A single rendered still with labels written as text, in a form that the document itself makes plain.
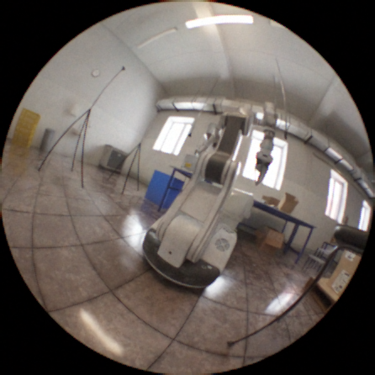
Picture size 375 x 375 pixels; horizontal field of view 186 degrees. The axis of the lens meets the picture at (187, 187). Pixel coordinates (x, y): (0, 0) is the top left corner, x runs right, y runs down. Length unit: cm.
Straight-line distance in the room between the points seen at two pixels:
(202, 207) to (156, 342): 65
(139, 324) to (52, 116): 439
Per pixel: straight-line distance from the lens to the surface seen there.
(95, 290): 62
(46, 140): 389
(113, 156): 400
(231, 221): 117
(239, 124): 81
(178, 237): 52
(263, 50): 409
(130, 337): 56
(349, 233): 43
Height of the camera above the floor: 55
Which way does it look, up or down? 1 degrees down
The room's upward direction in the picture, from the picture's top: 22 degrees clockwise
